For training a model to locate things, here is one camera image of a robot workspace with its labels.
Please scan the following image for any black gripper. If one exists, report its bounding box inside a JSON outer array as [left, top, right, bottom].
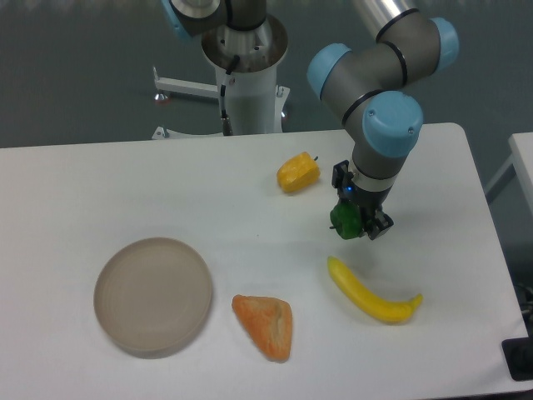
[[331, 160, 393, 240]]

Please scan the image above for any green toy pepper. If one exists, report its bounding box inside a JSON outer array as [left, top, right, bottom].
[[330, 201, 363, 240]]

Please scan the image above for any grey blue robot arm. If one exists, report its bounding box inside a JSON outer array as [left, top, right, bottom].
[[162, 1, 459, 239]]

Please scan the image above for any yellow toy pepper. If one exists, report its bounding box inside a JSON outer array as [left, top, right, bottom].
[[276, 152, 321, 193]]

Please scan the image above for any yellow toy banana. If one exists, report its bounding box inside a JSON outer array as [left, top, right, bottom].
[[327, 256, 424, 324]]

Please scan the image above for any orange toy bread slice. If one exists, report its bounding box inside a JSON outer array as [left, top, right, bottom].
[[232, 295, 293, 363]]

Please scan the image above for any white side table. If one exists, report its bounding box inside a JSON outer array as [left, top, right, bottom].
[[484, 132, 533, 210]]

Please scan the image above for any black device at table edge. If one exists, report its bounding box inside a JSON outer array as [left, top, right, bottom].
[[501, 337, 532, 382]]

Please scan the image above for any beige round plate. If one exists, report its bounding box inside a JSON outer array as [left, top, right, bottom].
[[93, 237, 213, 359]]

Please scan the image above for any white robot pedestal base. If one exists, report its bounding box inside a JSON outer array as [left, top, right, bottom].
[[153, 14, 290, 136]]

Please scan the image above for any black cable on pedestal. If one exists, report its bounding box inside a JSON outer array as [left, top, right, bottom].
[[219, 54, 241, 136]]

